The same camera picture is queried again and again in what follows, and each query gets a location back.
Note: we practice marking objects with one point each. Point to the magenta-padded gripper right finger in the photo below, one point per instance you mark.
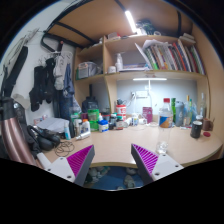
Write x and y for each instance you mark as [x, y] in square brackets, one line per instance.
[163, 165]

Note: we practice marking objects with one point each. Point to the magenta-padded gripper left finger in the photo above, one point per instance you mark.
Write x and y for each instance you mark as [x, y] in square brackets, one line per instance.
[61, 166]

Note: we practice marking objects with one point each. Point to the clear red-capped drink bottle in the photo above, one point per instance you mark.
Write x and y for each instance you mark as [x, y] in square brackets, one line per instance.
[165, 120]

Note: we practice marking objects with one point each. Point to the black hair dryer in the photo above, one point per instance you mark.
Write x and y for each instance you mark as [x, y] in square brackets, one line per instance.
[45, 138]

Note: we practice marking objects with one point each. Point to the black mug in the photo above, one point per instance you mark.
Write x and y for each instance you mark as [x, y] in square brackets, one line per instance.
[196, 130]

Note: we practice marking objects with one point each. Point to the grey shaker bottle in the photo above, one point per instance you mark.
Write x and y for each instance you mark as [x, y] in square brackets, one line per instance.
[179, 115]

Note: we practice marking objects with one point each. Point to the pink box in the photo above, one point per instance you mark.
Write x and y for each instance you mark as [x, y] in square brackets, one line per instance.
[147, 114]

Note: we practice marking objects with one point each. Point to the flat round red coaster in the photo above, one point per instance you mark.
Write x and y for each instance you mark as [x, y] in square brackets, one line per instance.
[207, 134]

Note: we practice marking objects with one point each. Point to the pink metallic cylinder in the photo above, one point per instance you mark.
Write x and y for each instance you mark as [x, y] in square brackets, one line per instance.
[15, 136]

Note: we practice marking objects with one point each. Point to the blue glass bottle gold cap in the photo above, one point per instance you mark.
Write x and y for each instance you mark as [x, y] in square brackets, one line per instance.
[187, 115]

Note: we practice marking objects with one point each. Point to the tall green bottle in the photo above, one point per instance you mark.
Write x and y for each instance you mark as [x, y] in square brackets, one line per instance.
[173, 108]

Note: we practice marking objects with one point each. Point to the white bottle with blue lid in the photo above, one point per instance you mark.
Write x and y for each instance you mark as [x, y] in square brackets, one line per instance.
[103, 126]

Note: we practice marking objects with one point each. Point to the stacked green jars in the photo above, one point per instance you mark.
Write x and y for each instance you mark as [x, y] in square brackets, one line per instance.
[93, 116]

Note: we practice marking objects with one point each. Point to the brown cork-wrapped cup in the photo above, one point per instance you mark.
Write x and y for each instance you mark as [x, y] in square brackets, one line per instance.
[207, 125]

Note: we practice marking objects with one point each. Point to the green-capped glass bottle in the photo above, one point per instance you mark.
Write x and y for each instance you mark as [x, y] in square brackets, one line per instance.
[193, 113]

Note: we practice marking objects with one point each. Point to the dark jar with white lid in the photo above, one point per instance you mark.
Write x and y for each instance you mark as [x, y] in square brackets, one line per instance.
[199, 117]

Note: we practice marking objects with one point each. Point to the red and white can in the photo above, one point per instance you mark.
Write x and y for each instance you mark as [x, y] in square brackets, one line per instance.
[121, 111]

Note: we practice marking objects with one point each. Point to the tall clear glass bottle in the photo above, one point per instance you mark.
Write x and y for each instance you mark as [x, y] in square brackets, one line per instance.
[202, 105]

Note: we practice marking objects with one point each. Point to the blue hanging garment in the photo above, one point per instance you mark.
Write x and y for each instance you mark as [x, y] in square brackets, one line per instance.
[68, 83]

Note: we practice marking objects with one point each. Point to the black hanging jacket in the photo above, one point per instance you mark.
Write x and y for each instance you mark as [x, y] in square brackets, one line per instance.
[41, 85]

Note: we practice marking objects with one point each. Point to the wooden shelf unit with books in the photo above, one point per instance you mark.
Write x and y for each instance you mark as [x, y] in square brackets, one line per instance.
[133, 76]

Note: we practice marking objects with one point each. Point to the white wall power outlet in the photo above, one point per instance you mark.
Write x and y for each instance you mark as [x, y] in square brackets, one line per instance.
[141, 94]

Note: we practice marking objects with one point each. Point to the black metal frame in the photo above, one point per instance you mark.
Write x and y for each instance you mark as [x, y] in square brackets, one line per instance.
[71, 31]

